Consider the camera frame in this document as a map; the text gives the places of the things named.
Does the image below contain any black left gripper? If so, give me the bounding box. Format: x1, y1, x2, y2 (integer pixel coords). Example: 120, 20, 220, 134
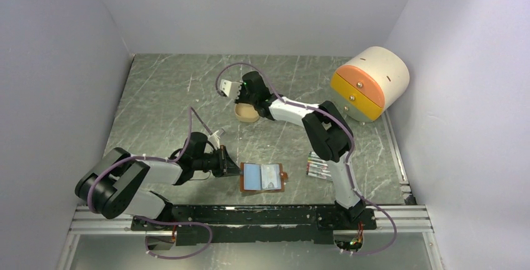
193, 145, 243, 178

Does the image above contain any brown leather card holder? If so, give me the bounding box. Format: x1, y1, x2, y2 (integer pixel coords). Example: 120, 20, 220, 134
239, 162, 288, 193

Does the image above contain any beige oval tray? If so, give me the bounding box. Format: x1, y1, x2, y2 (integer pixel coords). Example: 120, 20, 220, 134
234, 103, 260, 123

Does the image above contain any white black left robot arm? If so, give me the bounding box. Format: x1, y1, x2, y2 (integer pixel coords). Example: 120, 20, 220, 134
74, 132, 241, 230

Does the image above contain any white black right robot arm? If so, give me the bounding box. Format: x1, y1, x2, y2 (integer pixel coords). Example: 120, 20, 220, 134
237, 71, 366, 229

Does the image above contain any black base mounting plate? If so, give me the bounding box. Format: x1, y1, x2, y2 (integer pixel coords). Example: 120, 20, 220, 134
131, 204, 377, 246

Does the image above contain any pack of coloured markers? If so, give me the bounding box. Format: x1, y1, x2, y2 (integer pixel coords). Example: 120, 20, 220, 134
306, 151, 333, 181

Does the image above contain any round pastel drawer cabinet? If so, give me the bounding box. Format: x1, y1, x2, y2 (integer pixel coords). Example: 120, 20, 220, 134
330, 46, 410, 123

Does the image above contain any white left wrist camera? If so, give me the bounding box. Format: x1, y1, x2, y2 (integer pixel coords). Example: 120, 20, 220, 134
208, 129, 225, 149

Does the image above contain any aluminium frame rail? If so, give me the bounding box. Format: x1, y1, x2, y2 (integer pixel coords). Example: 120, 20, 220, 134
57, 112, 442, 269

